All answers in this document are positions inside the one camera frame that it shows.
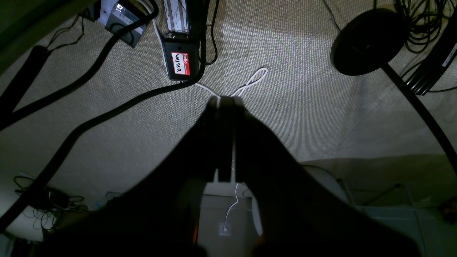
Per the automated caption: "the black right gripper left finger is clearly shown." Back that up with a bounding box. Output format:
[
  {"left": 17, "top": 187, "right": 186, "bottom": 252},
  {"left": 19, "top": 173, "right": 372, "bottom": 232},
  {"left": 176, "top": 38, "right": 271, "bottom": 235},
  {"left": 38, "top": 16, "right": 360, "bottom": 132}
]
[{"left": 36, "top": 97, "right": 217, "bottom": 257}]

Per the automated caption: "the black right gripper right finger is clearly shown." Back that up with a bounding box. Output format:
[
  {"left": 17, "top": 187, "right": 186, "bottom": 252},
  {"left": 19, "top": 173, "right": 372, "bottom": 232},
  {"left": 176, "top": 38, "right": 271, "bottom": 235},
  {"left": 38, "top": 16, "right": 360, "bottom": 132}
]
[{"left": 219, "top": 97, "right": 421, "bottom": 257}]

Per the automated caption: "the black box with name tag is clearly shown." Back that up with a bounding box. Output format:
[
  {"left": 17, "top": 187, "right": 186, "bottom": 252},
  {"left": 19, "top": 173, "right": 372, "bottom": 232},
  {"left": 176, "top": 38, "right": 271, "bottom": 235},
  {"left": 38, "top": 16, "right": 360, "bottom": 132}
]
[{"left": 162, "top": 39, "right": 200, "bottom": 81}]

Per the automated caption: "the round black stand base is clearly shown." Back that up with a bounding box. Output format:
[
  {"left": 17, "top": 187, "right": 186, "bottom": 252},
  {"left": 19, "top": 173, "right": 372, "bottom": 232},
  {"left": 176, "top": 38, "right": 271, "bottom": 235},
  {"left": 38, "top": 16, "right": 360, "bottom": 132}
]
[{"left": 331, "top": 9, "right": 408, "bottom": 76}]

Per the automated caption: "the grey electronics box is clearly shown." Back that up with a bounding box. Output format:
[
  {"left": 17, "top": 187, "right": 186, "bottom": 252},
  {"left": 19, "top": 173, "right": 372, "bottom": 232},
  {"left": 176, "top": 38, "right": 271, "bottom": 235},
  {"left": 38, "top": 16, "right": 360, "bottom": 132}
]
[{"left": 97, "top": 0, "right": 151, "bottom": 48}]

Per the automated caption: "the thick black cable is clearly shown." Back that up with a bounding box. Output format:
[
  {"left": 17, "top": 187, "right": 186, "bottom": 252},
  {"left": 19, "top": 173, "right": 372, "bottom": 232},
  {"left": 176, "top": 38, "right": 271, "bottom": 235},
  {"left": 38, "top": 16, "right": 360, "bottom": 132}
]
[{"left": 0, "top": 0, "right": 211, "bottom": 229}]

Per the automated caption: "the white cable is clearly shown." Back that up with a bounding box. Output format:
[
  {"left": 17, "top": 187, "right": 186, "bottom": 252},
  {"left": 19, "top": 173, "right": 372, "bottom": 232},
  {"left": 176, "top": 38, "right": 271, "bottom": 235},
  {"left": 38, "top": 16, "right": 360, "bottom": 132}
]
[{"left": 153, "top": 20, "right": 269, "bottom": 98}]

